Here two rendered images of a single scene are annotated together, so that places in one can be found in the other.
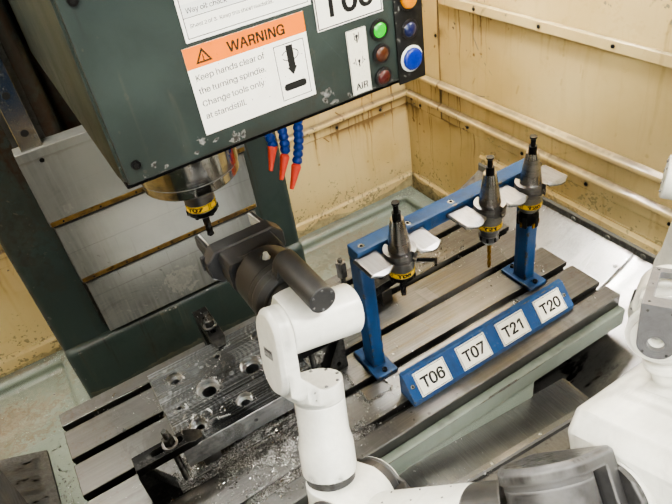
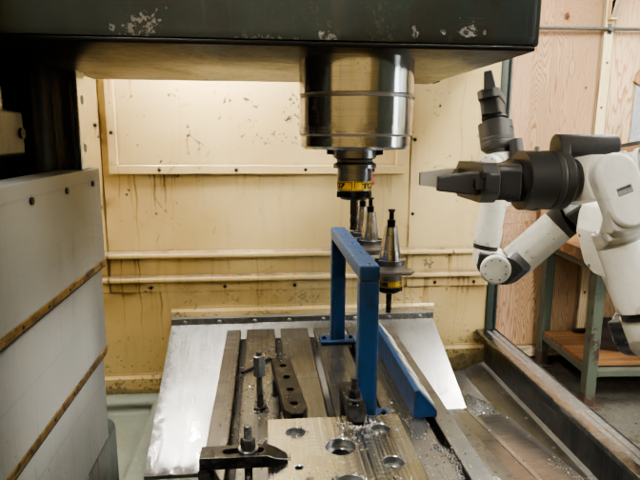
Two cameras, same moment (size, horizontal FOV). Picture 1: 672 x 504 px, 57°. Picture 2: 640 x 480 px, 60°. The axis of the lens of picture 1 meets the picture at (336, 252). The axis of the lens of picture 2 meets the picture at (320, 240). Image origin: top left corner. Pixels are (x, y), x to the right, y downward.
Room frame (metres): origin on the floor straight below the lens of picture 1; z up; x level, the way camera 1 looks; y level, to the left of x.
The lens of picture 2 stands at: (0.66, 0.98, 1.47)
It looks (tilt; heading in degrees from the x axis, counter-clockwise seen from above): 11 degrees down; 290
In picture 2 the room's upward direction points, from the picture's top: straight up
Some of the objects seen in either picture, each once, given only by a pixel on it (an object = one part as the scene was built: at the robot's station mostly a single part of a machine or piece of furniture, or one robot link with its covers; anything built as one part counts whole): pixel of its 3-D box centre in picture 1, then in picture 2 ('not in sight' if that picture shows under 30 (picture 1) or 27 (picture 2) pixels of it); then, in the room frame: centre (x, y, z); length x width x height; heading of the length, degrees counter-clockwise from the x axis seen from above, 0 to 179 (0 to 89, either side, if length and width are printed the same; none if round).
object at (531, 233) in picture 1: (526, 228); (337, 290); (1.11, -0.44, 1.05); 0.10 x 0.05 x 0.30; 25
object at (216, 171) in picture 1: (180, 142); (355, 106); (0.88, 0.21, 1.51); 0.16 x 0.16 x 0.12
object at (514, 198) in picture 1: (510, 196); not in sight; (1.01, -0.37, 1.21); 0.07 x 0.05 x 0.01; 25
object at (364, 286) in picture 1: (368, 314); (367, 350); (0.92, -0.04, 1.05); 0.10 x 0.05 x 0.30; 25
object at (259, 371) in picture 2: (343, 279); (259, 380); (1.14, -0.01, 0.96); 0.03 x 0.03 x 0.13
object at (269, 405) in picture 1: (232, 384); (345, 479); (0.87, 0.26, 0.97); 0.29 x 0.23 x 0.05; 115
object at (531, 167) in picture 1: (531, 166); (362, 218); (1.04, -0.41, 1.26); 0.04 x 0.04 x 0.07
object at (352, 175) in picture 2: (199, 198); (354, 178); (0.88, 0.21, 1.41); 0.05 x 0.05 x 0.03
